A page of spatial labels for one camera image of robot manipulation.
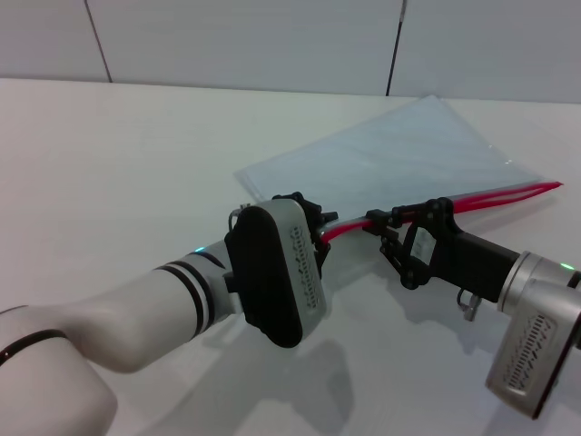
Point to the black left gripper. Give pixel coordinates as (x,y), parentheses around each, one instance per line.
(305,205)

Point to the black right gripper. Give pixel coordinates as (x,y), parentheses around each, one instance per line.
(472,263)

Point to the clear document bag red zipper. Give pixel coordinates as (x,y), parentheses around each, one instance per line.
(390,145)

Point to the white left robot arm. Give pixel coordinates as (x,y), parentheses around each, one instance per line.
(136,313)

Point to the left wrist camera housing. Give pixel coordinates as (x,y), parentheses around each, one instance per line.
(277,272)

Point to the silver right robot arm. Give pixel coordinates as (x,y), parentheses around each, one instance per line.
(531,281)

